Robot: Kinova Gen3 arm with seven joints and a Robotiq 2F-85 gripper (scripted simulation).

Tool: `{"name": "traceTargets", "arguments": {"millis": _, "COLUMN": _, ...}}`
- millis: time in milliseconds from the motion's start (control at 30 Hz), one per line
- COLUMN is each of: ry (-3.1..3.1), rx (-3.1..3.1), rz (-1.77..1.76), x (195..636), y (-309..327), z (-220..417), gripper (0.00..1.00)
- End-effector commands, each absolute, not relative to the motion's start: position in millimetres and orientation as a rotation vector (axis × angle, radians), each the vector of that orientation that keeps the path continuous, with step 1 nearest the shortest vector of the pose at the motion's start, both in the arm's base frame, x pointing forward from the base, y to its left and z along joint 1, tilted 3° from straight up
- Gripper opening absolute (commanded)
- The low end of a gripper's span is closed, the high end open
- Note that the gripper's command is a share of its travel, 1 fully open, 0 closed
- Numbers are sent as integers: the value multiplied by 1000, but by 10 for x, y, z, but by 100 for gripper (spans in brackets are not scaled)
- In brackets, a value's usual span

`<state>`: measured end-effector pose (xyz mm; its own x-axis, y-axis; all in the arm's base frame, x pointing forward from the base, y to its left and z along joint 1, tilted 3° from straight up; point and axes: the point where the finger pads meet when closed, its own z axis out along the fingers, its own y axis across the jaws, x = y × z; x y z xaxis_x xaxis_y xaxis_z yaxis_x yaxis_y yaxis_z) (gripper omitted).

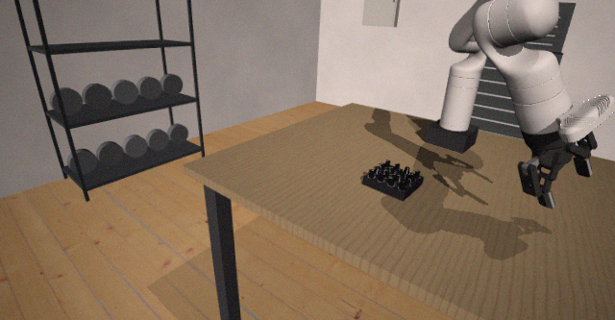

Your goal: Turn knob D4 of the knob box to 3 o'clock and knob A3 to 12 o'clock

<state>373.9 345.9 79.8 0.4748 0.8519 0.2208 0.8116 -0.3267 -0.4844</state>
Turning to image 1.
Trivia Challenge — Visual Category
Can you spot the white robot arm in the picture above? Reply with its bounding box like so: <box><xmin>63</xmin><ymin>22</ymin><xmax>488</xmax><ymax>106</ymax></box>
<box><xmin>439</xmin><ymin>0</ymin><xmax>615</xmax><ymax>143</ymax></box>

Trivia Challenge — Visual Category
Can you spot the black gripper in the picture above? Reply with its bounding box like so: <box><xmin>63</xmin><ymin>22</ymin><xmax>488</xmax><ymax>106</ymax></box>
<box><xmin>518</xmin><ymin>130</ymin><xmax>598</xmax><ymax>209</ymax></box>

